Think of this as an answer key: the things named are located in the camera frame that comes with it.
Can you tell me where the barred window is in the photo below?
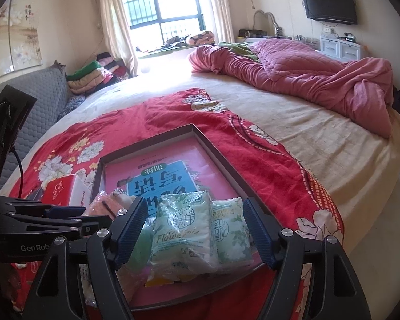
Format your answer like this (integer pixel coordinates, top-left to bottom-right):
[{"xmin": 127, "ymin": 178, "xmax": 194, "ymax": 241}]
[{"xmin": 120, "ymin": 0, "xmax": 204, "ymax": 45}]

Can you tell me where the black bag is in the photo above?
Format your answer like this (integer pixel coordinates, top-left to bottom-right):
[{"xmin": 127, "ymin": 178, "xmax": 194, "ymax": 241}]
[{"xmin": 238, "ymin": 28, "xmax": 268, "ymax": 39}]

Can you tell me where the green windowsill cloth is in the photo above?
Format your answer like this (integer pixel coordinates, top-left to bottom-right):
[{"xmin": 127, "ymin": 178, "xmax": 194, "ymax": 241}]
[{"xmin": 138, "ymin": 45, "xmax": 194, "ymax": 59}]

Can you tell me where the dark patterned pillow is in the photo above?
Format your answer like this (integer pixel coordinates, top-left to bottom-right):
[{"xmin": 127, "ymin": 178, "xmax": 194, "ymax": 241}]
[{"xmin": 57, "ymin": 95, "xmax": 86, "ymax": 121}]

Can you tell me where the yellow packet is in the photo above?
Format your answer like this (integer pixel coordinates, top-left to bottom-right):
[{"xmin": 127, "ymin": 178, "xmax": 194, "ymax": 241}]
[{"xmin": 144, "ymin": 271, "xmax": 184, "ymax": 289}]

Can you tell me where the green sponge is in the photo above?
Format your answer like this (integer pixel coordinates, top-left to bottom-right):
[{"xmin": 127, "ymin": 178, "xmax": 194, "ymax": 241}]
[{"xmin": 131, "ymin": 222, "xmax": 155, "ymax": 269}]

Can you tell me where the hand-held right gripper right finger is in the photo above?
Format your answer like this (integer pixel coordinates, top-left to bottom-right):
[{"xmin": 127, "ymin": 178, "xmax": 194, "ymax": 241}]
[{"xmin": 243, "ymin": 197, "xmax": 365, "ymax": 320}]

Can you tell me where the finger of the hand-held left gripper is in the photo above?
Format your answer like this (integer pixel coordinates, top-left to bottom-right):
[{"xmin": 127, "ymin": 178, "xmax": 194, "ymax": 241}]
[
  {"xmin": 7, "ymin": 200, "xmax": 85, "ymax": 220},
  {"xmin": 10, "ymin": 216, "xmax": 113, "ymax": 237}
]

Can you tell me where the stack of folded clothes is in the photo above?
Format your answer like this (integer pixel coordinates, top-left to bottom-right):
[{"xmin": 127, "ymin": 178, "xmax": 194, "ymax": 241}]
[{"xmin": 66, "ymin": 51, "xmax": 129, "ymax": 98}]

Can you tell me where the red tissue pack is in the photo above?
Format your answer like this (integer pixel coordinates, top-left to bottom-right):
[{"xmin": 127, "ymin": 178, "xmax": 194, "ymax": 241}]
[{"xmin": 41, "ymin": 174, "xmax": 91, "ymax": 209}]

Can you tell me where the red floral blanket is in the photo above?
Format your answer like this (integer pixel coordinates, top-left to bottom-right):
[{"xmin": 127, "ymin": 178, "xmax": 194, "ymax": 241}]
[{"xmin": 0, "ymin": 88, "xmax": 345, "ymax": 320}]

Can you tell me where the white drawer cabinet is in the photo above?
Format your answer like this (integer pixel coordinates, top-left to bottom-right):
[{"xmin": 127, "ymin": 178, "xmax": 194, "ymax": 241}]
[{"xmin": 320, "ymin": 36, "xmax": 366, "ymax": 63}]

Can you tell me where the black wall television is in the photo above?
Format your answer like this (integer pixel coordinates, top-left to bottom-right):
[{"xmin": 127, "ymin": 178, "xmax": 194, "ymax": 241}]
[{"xmin": 301, "ymin": 0, "xmax": 358, "ymax": 25}]

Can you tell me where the black cable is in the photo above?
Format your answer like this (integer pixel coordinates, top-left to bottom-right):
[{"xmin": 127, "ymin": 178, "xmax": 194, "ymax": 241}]
[{"xmin": 11, "ymin": 145, "xmax": 25, "ymax": 201}]

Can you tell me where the pink book box tray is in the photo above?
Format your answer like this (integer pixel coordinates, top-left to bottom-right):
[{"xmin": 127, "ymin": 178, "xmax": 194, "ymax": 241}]
[{"xmin": 90, "ymin": 123, "xmax": 278, "ymax": 310}]

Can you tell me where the pink and blue book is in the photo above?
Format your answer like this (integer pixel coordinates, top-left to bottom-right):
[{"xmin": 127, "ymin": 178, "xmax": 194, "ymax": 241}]
[{"xmin": 105, "ymin": 140, "xmax": 254, "ymax": 307}]

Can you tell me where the pink quilt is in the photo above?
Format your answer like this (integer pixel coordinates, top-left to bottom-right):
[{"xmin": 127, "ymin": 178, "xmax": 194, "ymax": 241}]
[{"xmin": 188, "ymin": 38, "xmax": 394, "ymax": 138}]

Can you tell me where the curved frame vanity mirror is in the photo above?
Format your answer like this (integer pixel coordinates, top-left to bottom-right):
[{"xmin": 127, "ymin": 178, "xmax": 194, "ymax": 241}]
[{"xmin": 253, "ymin": 9, "xmax": 285, "ymax": 38}]

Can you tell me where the grey quilted headboard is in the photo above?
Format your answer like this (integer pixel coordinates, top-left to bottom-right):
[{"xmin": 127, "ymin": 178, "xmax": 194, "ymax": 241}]
[{"xmin": 0, "ymin": 67, "xmax": 69, "ymax": 187}]

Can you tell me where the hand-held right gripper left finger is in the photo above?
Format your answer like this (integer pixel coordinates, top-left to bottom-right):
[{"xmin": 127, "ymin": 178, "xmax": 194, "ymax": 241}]
[{"xmin": 27, "ymin": 197, "xmax": 149, "ymax": 320}]

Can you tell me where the green floral tissue packet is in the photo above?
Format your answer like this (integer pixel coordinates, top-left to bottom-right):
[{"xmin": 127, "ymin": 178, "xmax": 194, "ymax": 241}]
[
  {"xmin": 151, "ymin": 190, "xmax": 220, "ymax": 275},
  {"xmin": 211, "ymin": 200, "xmax": 253, "ymax": 265}
]

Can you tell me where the cream curtain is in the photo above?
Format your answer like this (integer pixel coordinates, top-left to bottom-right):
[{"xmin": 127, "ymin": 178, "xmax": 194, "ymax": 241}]
[
  {"xmin": 98, "ymin": 0, "xmax": 139, "ymax": 77},
  {"xmin": 207, "ymin": 0, "xmax": 235, "ymax": 44}
]

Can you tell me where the bed with beige sheet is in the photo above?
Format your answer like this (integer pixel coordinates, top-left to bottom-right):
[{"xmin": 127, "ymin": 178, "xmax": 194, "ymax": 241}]
[{"xmin": 0, "ymin": 70, "xmax": 400, "ymax": 254}]

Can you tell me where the patterned cushion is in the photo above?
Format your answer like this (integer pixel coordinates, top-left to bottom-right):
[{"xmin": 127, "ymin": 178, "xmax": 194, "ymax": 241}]
[{"xmin": 186, "ymin": 30, "xmax": 217, "ymax": 46}]

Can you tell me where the green garment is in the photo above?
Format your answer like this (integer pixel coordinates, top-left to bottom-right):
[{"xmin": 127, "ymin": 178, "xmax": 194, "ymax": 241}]
[{"xmin": 218, "ymin": 41, "xmax": 261, "ymax": 61}]

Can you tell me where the floral wall painting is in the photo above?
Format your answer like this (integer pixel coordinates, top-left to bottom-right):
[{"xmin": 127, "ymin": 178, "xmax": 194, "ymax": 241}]
[{"xmin": 0, "ymin": 0, "xmax": 43, "ymax": 85}]

